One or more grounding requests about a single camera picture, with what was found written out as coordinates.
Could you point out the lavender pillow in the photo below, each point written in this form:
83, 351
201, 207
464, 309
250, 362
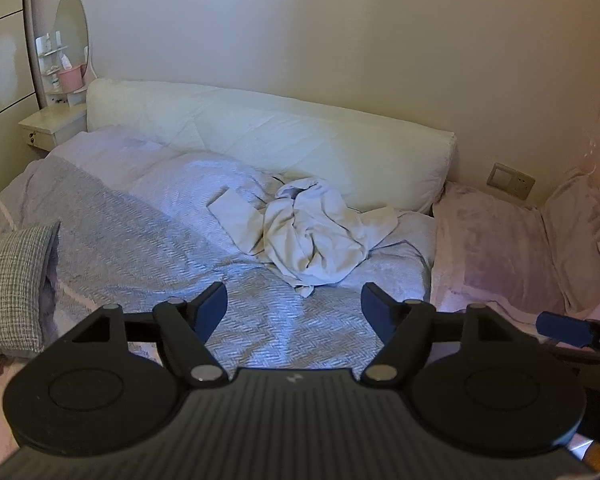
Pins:
190, 185
110, 152

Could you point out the pink plush cover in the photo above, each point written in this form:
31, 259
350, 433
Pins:
495, 250

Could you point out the white padded headboard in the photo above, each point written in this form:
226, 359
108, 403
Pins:
260, 125

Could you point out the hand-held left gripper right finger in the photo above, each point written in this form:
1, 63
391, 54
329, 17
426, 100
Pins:
377, 310

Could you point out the white dressing table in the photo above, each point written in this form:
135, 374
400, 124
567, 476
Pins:
55, 122

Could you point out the beige wall socket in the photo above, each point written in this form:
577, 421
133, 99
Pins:
510, 180

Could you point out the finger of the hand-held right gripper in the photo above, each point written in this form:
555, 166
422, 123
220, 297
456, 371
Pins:
562, 329

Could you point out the grey-blue woven blanket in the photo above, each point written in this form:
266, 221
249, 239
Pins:
130, 260

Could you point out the oval mirror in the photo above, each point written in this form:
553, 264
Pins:
72, 25

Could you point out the white wardrobe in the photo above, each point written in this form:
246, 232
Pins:
0, 60

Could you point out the pink tissue box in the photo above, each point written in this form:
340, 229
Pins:
70, 80

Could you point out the grey checked cushion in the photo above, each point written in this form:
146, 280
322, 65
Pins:
15, 285

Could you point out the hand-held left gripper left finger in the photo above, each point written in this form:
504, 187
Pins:
214, 307

